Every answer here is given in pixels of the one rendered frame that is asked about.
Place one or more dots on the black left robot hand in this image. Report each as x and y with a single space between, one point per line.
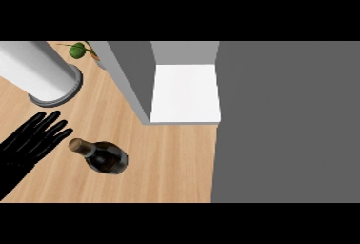
28 143

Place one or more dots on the dark wine bottle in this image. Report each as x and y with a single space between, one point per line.
103 158

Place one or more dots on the grey open cabinet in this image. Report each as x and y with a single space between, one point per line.
177 92

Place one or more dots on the dark grey cabinet door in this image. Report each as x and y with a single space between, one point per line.
287 122

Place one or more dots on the white cylinder appliance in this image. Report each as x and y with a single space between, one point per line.
35 73

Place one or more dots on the green potted plant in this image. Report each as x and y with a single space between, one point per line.
78 50

